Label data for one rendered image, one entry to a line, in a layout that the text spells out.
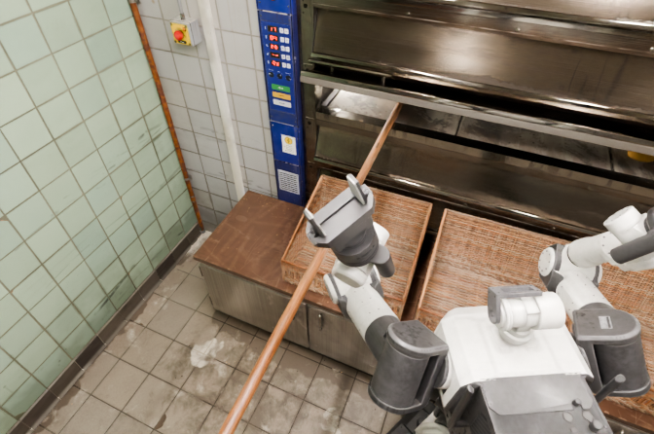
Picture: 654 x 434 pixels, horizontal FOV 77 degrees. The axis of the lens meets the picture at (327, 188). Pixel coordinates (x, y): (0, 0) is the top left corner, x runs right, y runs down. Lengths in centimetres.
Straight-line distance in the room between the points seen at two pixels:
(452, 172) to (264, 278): 97
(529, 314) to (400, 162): 114
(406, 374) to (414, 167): 115
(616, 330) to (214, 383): 188
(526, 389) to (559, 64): 104
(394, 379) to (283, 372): 154
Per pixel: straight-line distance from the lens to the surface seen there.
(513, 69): 157
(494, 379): 88
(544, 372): 92
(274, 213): 221
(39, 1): 194
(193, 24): 197
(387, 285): 192
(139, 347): 262
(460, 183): 184
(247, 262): 202
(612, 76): 161
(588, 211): 190
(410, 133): 175
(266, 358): 107
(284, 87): 183
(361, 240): 70
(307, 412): 228
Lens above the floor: 216
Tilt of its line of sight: 42 degrees down
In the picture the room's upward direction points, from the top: straight up
